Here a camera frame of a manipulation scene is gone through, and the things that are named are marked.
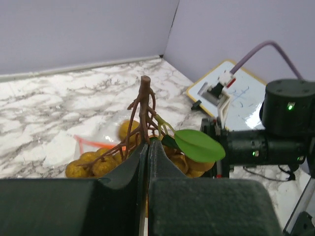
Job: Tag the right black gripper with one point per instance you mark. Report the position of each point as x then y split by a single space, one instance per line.
288 137

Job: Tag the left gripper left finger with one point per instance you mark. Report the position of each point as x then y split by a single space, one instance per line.
113 205

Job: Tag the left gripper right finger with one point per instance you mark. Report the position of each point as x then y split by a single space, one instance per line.
183 206

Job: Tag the brown fake grape bunch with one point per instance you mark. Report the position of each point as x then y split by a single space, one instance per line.
192 151

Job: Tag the clear orange zip bag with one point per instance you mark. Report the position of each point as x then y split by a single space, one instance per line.
105 135

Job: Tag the small whiteboard yellow frame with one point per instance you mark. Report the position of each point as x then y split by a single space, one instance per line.
247 94

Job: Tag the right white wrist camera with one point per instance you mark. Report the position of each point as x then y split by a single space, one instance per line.
217 96

